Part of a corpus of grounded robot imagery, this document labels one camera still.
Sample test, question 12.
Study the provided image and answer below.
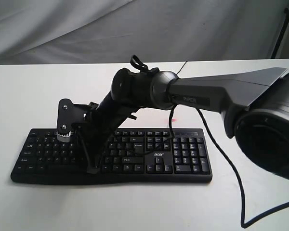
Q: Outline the grey backdrop cloth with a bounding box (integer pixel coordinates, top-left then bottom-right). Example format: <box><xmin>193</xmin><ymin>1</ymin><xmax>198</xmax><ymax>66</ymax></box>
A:
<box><xmin>0</xmin><ymin>0</ymin><xmax>289</xmax><ymax>64</ymax></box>

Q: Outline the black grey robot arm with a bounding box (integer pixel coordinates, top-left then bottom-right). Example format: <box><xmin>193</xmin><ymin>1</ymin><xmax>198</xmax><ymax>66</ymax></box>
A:
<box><xmin>81</xmin><ymin>67</ymin><xmax>289</xmax><ymax>180</ymax></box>

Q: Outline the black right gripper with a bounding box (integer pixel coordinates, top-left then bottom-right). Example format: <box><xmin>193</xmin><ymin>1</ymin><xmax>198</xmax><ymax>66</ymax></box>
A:
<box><xmin>78</xmin><ymin>101</ymin><xmax>137</xmax><ymax>174</ymax></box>

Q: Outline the black keyboard cable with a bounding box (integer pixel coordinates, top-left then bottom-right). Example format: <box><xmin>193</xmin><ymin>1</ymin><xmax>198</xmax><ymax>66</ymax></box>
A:
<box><xmin>168</xmin><ymin>61</ymin><xmax>188</xmax><ymax>129</ymax></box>

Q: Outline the black acer keyboard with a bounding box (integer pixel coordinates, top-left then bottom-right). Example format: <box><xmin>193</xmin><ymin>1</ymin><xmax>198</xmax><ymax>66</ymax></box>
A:
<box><xmin>11</xmin><ymin>128</ymin><xmax>212</xmax><ymax>185</ymax></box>

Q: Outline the black tripod stand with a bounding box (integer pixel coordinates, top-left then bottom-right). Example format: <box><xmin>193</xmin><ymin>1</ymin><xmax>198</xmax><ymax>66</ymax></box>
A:
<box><xmin>270</xmin><ymin>5</ymin><xmax>289</xmax><ymax>59</ymax></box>

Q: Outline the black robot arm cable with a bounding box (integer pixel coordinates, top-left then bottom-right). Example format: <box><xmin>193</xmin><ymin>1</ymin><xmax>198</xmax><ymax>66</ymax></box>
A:
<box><xmin>125</xmin><ymin>54</ymin><xmax>289</xmax><ymax>229</ymax></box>

